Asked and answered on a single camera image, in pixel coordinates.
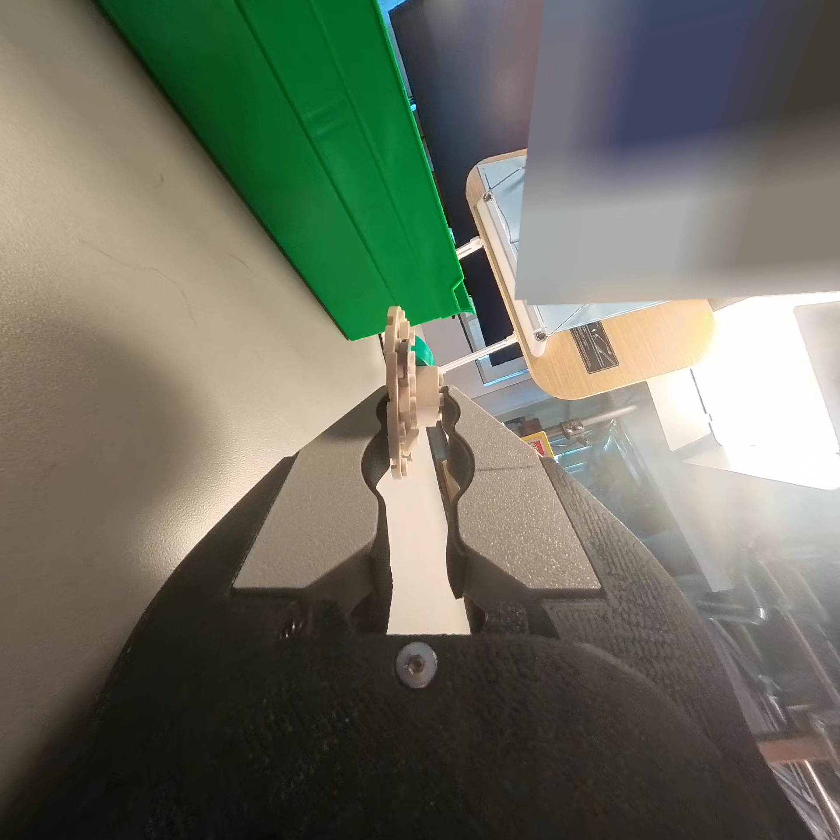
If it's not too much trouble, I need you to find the wooden book stand white base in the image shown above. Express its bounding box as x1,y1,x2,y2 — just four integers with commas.
379,148,718,403

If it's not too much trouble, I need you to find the small light grey lego brick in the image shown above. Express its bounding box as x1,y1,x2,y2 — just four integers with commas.
411,365,446,429

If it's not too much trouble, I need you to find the round white lego plate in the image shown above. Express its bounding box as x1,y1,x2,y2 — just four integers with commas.
381,304,422,481

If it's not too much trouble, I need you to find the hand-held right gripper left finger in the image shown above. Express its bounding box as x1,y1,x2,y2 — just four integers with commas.
231,387,395,605

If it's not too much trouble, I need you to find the bright studio light panel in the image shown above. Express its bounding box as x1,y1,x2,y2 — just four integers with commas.
645,290,840,491

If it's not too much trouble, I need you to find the metal clamp rod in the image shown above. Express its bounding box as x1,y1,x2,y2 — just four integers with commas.
550,402,642,445

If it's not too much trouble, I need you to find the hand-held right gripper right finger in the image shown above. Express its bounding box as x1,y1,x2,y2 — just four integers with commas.
443,386,603,603

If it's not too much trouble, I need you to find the green plastic bin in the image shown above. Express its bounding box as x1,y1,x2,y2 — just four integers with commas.
94,0,475,343

